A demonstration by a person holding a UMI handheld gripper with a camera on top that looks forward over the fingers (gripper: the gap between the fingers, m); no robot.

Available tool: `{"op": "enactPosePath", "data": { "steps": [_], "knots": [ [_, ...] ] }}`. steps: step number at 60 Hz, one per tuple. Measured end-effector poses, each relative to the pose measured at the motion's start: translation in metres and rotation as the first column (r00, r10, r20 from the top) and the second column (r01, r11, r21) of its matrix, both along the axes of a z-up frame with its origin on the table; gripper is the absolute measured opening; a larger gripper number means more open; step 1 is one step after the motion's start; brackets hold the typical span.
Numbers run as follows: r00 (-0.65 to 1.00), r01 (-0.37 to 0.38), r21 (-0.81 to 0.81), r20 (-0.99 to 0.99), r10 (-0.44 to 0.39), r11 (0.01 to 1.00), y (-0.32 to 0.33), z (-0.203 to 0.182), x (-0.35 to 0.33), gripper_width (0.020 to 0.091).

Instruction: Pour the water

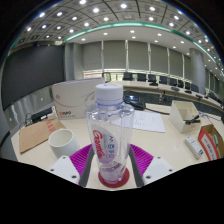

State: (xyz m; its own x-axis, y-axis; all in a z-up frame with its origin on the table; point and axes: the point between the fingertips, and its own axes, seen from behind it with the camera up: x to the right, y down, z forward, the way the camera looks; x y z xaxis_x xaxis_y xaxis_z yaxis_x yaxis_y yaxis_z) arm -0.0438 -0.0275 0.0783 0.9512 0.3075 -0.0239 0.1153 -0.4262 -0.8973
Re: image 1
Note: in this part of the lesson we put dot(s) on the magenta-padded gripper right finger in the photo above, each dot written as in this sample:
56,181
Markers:
145,160

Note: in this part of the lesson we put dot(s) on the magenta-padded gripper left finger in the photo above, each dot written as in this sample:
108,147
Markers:
78,160

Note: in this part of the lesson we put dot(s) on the clear plastic water bottle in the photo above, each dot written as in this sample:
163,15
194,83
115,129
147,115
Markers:
110,126

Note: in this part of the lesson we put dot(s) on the white ceramic mug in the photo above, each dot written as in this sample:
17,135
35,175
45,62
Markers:
62,143

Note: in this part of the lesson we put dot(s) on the flat round red coaster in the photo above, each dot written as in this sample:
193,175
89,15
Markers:
125,180

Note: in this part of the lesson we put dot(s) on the white printed paper sheet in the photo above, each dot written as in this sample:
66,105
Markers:
148,121

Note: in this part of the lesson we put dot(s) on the brown paper envelope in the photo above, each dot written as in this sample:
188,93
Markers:
36,135

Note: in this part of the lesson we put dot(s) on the small white oblong box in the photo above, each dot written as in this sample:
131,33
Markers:
194,146

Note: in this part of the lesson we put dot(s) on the open white cardboard box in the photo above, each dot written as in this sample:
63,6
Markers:
181,115

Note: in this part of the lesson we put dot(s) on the black desk phone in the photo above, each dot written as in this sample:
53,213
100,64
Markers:
135,102

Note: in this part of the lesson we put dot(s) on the black power strip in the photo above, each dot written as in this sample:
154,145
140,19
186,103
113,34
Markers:
41,114

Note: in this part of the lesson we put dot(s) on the white copy paper carton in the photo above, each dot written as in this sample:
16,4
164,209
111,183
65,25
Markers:
73,100

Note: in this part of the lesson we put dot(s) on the open red cardboard box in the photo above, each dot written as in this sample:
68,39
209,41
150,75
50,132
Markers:
210,143

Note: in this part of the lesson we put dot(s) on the long curved conference desk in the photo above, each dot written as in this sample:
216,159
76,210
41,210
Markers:
156,88

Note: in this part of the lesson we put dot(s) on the row of black office chairs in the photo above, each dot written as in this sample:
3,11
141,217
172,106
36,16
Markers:
151,78

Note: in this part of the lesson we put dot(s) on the recessed ceiling lights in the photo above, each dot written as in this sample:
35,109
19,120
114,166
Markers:
96,10

